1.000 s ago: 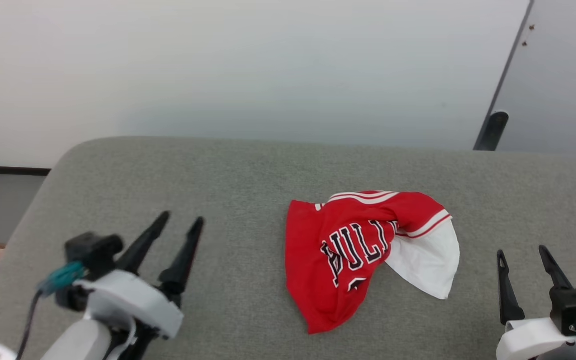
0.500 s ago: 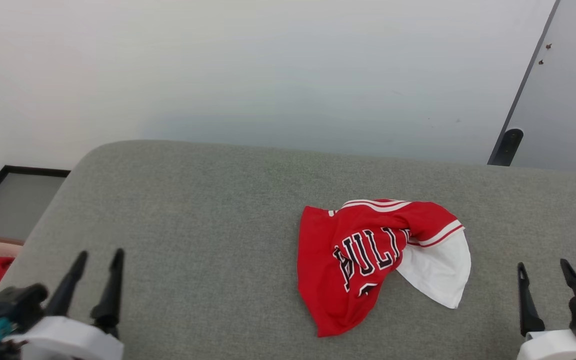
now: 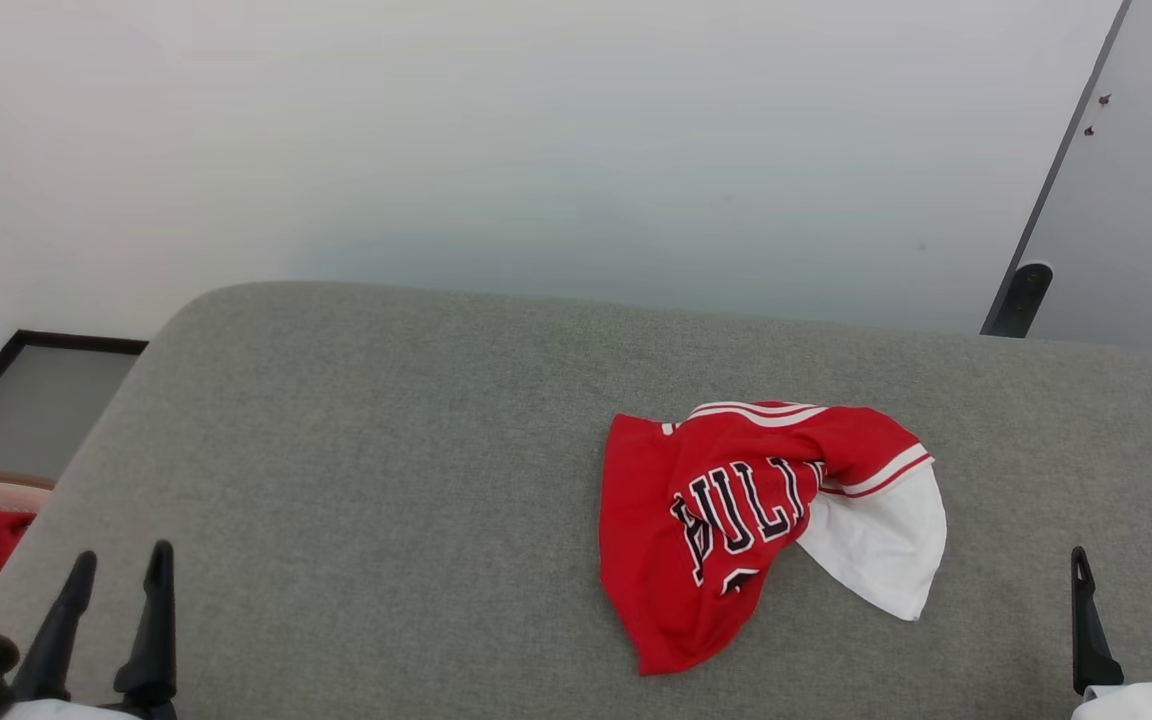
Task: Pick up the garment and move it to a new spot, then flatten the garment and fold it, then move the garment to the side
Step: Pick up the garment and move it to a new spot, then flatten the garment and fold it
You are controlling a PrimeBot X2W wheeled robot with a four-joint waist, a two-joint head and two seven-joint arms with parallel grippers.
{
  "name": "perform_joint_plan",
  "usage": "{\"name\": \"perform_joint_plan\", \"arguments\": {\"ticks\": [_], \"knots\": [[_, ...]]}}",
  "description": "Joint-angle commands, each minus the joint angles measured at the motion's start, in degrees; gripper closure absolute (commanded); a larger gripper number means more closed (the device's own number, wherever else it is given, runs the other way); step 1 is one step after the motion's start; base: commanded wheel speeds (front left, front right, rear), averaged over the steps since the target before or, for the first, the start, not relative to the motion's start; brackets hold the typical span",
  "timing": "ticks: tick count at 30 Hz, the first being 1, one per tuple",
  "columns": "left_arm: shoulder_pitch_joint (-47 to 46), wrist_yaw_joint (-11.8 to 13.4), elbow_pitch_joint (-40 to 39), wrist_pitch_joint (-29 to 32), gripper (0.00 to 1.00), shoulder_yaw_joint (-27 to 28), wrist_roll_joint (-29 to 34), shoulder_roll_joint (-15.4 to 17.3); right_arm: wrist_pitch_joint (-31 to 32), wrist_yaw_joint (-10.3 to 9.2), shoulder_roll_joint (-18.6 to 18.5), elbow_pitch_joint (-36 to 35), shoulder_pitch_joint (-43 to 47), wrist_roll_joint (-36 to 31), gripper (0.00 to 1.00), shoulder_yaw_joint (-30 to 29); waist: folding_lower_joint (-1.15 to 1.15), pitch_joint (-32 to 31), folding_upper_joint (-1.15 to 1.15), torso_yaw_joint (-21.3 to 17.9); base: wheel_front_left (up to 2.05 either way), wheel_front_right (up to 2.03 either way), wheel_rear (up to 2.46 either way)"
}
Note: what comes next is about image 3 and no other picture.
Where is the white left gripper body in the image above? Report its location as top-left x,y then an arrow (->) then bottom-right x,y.
1,698 -> 139,720

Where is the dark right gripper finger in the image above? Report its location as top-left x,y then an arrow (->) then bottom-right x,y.
1071,546 -> 1126,695

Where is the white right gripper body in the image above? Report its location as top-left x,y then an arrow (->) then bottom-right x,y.
1071,682 -> 1152,720

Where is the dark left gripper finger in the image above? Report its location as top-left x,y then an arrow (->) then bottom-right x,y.
12,550 -> 98,701
113,540 -> 178,714

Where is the red and white basketball jersey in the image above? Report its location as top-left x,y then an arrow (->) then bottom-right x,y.
598,401 -> 948,678

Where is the grey fabric sofa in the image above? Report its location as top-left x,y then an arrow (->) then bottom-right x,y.
0,281 -> 1152,720

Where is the black cylindrical door stopper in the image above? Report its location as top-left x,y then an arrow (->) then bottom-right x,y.
981,262 -> 1054,338

